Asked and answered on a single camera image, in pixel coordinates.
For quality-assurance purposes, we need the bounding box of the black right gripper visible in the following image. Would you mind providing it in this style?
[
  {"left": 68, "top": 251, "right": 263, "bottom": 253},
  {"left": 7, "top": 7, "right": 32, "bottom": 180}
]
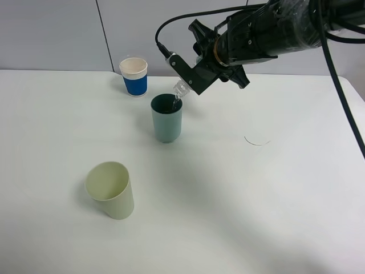
[{"left": 188, "top": 17, "right": 278, "bottom": 89}]

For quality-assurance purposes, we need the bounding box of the clear green-label water bottle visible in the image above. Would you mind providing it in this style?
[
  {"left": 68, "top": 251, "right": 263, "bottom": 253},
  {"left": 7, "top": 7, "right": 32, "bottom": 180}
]
[{"left": 167, "top": 52, "right": 201, "bottom": 110}]

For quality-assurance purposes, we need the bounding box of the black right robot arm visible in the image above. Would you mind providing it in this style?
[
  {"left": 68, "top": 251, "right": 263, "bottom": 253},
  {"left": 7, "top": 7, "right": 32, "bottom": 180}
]
[{"left": 186, "top": 1, "right": 364, "bottom": 94}]

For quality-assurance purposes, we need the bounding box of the teal plastic cup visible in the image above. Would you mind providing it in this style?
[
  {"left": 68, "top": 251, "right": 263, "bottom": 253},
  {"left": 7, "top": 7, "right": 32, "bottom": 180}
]
[{"left": 151, "top": 94, "right": 183, "bottom": 143}]

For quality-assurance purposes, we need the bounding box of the blue white paper cup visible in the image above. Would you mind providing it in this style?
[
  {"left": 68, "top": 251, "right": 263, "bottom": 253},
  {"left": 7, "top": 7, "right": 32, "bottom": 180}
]
[{"left": 119, "top": 57, "right": 148, "bottom": 97}]

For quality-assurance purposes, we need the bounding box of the light green plastic cup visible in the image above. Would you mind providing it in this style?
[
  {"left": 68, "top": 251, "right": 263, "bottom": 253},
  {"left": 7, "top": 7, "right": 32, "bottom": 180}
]
[{"left": 84, "top": 162, "right": 134, "bottom": 220}]

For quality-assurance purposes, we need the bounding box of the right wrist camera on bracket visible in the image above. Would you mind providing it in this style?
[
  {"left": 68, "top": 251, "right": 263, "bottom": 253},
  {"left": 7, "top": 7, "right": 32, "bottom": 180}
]
[{"left": 166, "top": 53, "right": 219, "bottom": 95}]

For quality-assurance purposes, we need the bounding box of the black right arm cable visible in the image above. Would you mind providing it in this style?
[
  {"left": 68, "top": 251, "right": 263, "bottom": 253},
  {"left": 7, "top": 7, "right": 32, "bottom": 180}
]
[{"left": 155, "top": 0, "right": 365, "bottom": 160}]

